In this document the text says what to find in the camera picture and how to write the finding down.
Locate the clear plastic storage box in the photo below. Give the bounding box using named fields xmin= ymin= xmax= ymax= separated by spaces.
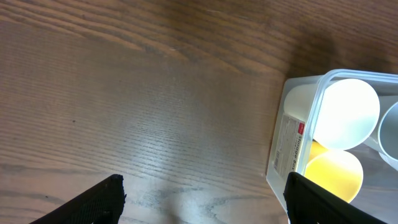
xmin=266 ymin=69 xmax=397 ymax=223

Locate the yellow plastic cup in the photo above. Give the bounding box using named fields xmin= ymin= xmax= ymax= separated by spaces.
xmin=304 ymin=141 xmax=364 ymax=203

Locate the white plastic cup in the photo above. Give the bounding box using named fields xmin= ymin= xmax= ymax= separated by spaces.
xmin=284 ymin=78 xmax=381 ymax=151

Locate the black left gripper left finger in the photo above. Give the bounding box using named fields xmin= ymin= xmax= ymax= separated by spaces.
xmin=31 ymin=174 xmax=126 ymax=224

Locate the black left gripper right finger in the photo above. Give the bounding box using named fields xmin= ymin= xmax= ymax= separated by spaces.
xmin=284 ymin=172 xmax=385 ymax=224

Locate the grey plastic cup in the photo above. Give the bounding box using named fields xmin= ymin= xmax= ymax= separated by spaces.
xmin=364 ymin=96 xmax=398 ymax=170

